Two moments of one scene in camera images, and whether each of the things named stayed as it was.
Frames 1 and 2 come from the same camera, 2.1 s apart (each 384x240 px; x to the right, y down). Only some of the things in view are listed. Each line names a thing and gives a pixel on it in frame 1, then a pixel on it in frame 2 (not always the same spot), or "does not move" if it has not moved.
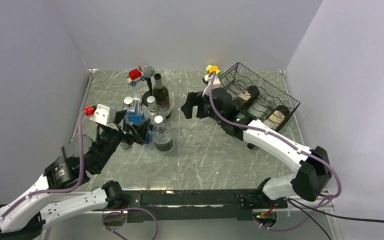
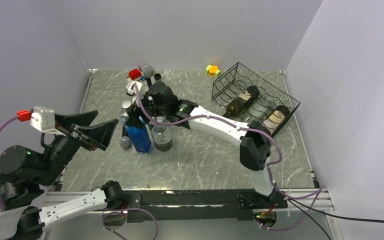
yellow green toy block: x=210 y=69 does not move
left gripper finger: x=119 y=115 to x=84 y=118
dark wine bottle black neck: x=246 y=97 does not move
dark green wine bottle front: x=277 y=117 does not move
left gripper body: x=113 y=136 to x=64 y=148
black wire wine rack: x=252 y=94 does not move
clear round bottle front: x=163 y=141 does not move
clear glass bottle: x=260 y=109 does not move
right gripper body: x=207 y=106 to x=154 y=109
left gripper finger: x=139 y=130 to x=100 y=133
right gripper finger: x=187 y=109 to x=136 y=116
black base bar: x=160 y=206 does not move
